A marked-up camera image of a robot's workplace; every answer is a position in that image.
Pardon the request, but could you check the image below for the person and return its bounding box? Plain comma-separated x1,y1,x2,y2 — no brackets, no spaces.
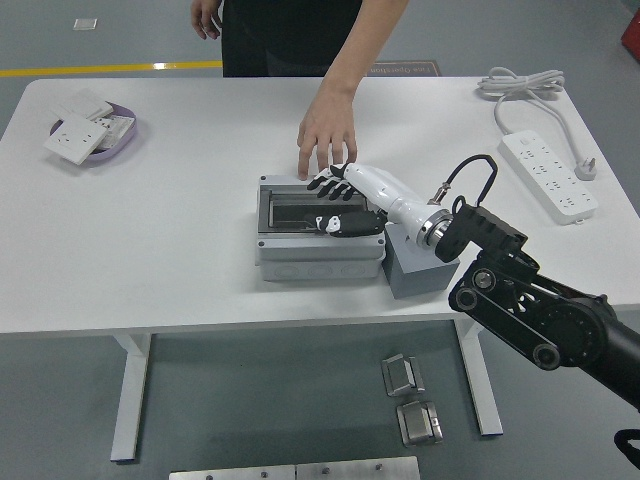
221,0,364,79

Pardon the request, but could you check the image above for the closed steel bracket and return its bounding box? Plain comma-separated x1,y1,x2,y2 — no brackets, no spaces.
395,399,445,446

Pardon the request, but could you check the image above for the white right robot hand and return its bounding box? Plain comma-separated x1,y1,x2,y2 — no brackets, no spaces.
306,162,444,247

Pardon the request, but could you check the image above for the grey junction box clear lid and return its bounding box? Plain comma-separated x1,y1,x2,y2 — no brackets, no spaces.
255,173,387,282

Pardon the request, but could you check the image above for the person's right hand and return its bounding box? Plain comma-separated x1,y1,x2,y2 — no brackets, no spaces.
191,0,224,41

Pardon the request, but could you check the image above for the white wall switch plate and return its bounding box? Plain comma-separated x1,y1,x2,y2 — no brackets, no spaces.
48,99,115,124

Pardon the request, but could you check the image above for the red object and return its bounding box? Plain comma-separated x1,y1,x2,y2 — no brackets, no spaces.
619,9,640,51

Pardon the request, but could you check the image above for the purple oval tray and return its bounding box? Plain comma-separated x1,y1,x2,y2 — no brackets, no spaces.
48,102,139,164

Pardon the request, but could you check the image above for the brown floor sign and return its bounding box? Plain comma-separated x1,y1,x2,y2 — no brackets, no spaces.
364,59,444,79

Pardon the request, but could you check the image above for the yellow floor tape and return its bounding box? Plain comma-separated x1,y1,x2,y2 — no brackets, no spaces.
0,59,224,79

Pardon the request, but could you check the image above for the grey cube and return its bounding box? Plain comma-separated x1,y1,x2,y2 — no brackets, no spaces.
382,222,461,300

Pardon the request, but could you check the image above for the person's left hand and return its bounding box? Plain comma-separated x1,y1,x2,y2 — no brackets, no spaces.
297,87,359,182

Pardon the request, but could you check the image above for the white power cable with plug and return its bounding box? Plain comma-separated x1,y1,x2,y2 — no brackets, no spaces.
474,66,599,182

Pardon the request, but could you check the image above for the printed white socket plate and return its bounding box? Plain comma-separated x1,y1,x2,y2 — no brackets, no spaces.
97,113,135,150

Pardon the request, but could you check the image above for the white table leg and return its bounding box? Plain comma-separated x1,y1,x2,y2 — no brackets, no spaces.
109,332,153,462
453,317,504,437

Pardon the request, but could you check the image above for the open steel bracket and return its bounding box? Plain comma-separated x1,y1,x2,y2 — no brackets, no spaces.
380,352,426,398

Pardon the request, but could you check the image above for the large white wall socket plate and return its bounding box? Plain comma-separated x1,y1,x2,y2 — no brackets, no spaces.
42,113,112,166

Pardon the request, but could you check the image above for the white power strip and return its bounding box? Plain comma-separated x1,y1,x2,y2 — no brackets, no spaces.
496,129,600,226

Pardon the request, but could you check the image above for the steel plate with screws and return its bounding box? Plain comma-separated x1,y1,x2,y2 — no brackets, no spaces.
294,455,422,480
168,465,298,480

